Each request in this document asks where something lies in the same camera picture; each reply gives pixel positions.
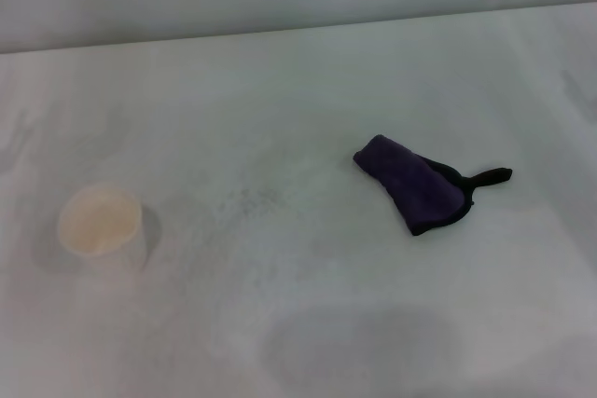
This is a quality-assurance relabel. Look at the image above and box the purple rag with black edge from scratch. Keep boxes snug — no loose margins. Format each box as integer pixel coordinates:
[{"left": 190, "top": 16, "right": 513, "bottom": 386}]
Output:
[{"left": 352, "top": 133, "right": 514, "bottom": 238}]

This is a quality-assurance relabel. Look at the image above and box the white paper cup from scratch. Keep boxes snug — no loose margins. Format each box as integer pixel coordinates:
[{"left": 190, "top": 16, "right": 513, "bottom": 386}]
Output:
[{"left": 56, "top": 183, "right": 164, "bottom": 278}]

